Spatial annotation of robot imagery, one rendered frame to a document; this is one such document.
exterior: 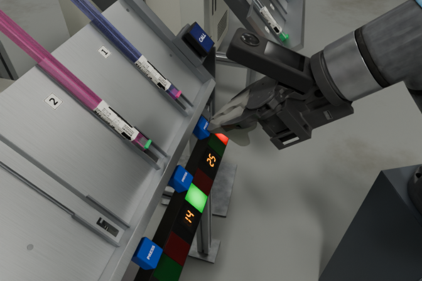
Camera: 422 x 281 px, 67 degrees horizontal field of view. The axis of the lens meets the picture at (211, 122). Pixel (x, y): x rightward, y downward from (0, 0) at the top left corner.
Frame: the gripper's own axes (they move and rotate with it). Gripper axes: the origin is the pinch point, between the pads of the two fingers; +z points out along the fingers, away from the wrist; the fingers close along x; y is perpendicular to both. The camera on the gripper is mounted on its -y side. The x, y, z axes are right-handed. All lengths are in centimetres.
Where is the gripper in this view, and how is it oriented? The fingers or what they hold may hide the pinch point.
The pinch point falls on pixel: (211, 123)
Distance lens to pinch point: 51.2
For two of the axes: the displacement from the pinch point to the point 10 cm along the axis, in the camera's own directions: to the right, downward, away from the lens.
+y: 6.6, 6.6, 3.5
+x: 2.8, -6.5, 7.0
